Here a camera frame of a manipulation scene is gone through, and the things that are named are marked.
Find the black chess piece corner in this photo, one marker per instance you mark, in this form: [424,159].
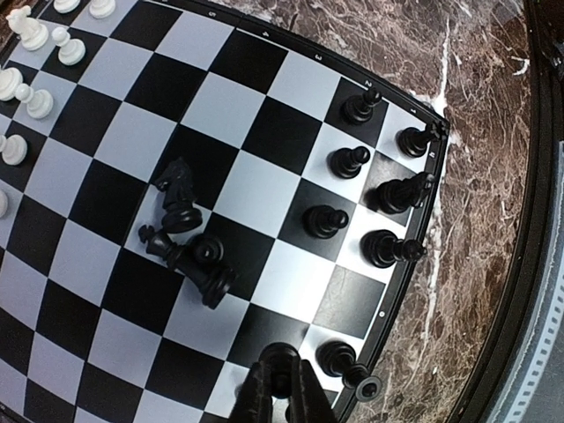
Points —
[413,142]

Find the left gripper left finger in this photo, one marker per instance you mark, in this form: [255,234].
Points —
[254,401]

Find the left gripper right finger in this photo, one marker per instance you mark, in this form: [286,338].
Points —
[307,402]

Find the black pawn second row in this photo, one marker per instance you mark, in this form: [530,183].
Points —
[346,163]

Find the black chess piece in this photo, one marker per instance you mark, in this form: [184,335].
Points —
[336,358]
[382,248]
[396,196]

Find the black white chess board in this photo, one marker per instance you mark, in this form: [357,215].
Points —
[94,329]

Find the white slotted cable duct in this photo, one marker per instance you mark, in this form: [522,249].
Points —
[540,395]

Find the row of white chess pieces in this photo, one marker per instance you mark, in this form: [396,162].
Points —
[57,103]

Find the pile of black chess pieces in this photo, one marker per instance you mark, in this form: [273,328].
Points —
[198,256]

